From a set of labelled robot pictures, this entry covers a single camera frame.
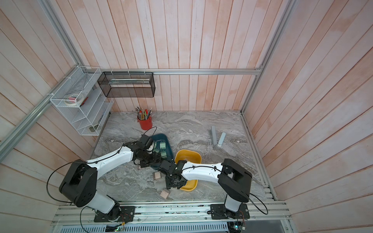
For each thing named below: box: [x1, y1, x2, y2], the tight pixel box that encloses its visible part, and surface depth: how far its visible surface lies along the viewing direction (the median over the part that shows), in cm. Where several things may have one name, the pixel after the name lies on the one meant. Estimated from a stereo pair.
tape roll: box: [64, 93, 85, 107], surface depth 75 cm
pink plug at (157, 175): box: [152, 170, 162, 181], surface depth 86 cm
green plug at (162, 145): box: [159, 141, 167, 150], surface depth 100 cm
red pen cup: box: [136, 115, 153, 131], surface depth 112 cm
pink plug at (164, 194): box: [159, 190, 170, 199], surface depth 80 cm
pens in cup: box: [135, 106, 153, 120], surface depth 103 cm
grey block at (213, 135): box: [210, 125, 218, 146], surface depth 100 cm
